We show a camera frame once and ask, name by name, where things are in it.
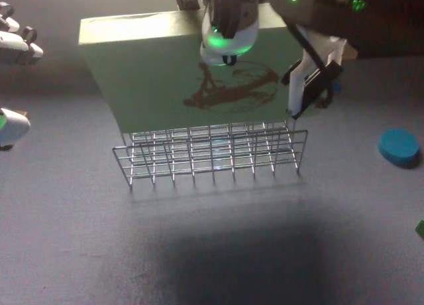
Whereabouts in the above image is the blue round disc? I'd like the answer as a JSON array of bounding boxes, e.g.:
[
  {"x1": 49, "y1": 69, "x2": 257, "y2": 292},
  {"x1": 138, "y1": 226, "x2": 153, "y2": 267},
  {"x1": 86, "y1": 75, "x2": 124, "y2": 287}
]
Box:
[{"x1": 377, "y1": 128, "x2": 420, "y2": 169}]

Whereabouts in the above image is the silver wire rack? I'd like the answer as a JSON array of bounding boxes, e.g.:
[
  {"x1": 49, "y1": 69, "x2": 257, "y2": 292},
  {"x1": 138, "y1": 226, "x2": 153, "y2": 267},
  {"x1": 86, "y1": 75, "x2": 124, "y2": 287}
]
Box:
[{"x1": 112, "y1": 119, "x2": 309, "y2": 190}]

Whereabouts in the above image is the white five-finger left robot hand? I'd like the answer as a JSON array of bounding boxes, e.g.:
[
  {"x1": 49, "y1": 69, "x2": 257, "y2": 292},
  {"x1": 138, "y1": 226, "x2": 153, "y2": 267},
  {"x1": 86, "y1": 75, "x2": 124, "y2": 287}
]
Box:
[{"x1": 0, "y1": 1, "x2": 44, "y2": 151}]

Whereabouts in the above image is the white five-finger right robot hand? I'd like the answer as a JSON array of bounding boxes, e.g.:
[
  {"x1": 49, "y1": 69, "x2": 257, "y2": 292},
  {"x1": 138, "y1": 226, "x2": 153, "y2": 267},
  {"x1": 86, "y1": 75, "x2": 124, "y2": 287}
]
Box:
[{"x1": 172, "y1": 0, "x2": 424, "y2": 121}]

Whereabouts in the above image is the pale green book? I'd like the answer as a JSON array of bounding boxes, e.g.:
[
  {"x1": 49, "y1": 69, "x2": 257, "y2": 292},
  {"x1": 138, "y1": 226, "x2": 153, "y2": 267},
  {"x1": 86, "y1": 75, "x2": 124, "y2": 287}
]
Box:
[{"x1": 78, "y1": 3, "x2": 306, "y2": 134}]

